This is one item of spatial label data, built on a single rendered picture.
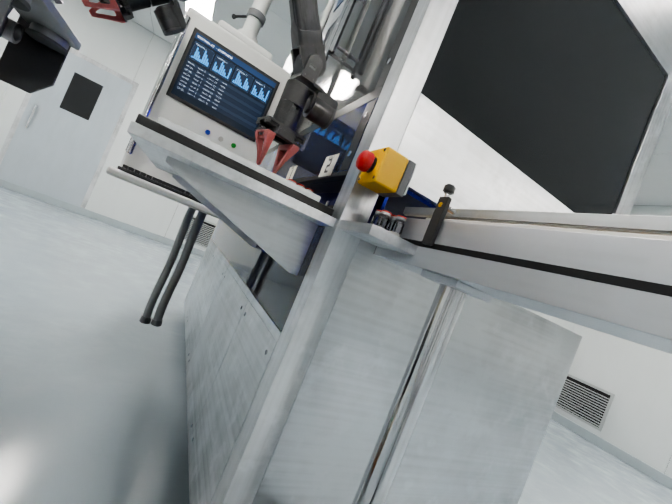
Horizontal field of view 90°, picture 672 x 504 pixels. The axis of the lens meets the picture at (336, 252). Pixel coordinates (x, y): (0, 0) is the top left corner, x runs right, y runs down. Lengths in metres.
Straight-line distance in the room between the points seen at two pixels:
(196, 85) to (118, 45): 4.94
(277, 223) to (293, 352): 0.28
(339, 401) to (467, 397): 0.41
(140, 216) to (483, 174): 5.73
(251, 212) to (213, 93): 1.03
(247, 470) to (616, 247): 0.75
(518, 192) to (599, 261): 0.61
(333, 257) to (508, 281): 0.35
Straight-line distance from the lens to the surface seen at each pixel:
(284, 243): 0.77
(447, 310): 0.61
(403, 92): 0.81
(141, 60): 6.55
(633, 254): 0.45
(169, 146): 0.66
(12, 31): 1.10
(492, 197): 0.97
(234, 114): 1.71
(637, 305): 0.43
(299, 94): 0.83
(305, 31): 0.85
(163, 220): 6.22
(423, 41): 0.87
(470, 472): 1.26
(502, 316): 1.08
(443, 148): 0.86
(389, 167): 0.66
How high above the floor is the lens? 0.79
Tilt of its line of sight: 2 degrees up
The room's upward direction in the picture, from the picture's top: 22 degrees clockwise
